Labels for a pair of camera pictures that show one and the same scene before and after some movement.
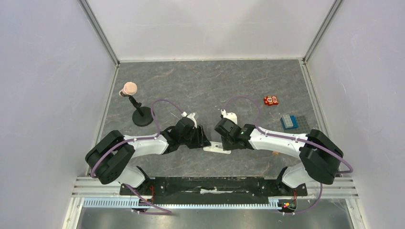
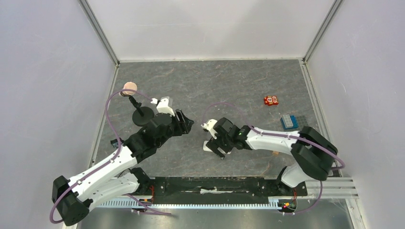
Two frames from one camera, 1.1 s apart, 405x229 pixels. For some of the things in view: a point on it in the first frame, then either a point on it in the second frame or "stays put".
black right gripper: (224, 141) stays put
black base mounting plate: (212, 190) stays put
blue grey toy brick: (289, 121) stays put
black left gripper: (201, 140) to (183, 119)
